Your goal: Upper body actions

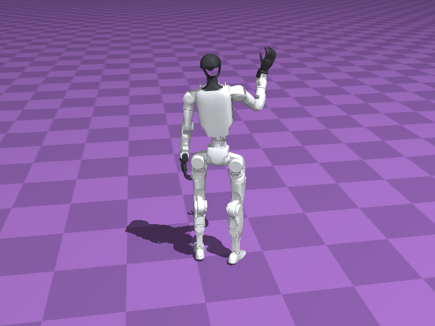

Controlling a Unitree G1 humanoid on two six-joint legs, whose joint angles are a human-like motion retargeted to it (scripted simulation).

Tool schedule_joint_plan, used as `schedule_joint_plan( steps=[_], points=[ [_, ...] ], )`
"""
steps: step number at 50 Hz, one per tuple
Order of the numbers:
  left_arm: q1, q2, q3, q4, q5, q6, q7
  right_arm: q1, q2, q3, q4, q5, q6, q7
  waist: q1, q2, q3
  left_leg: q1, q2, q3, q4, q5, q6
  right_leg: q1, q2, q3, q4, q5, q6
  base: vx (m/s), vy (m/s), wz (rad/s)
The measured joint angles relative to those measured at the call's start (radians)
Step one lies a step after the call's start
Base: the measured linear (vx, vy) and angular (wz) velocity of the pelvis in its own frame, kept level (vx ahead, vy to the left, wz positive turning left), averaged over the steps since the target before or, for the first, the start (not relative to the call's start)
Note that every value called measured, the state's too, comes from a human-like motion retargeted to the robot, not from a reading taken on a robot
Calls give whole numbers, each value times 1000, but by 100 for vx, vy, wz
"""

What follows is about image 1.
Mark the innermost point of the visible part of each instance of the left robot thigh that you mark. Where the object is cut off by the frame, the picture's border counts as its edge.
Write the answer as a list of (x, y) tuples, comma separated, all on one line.
[(199, 173)]

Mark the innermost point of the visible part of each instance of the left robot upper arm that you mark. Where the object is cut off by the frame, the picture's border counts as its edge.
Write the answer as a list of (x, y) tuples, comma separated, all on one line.
[(188, 110)]

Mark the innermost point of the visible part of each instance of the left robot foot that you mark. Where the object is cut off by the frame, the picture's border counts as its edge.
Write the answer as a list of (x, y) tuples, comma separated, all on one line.
[(199, 252)]

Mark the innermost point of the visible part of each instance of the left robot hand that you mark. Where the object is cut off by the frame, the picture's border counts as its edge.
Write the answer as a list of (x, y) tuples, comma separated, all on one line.
[(184, 167)]

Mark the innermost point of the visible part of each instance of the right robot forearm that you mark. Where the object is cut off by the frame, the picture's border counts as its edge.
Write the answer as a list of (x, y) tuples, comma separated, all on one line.
[(260, 90)]

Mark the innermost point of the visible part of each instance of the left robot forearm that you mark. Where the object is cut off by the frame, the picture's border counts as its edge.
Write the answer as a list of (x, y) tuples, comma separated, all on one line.
[(185, 141)]

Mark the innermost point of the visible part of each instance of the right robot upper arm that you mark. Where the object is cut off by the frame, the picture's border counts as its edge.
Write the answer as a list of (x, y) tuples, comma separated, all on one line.
[(239, 93)]

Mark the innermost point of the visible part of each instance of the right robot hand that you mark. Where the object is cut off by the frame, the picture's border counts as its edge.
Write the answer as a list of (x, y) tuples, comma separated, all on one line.
[(267, 62)]

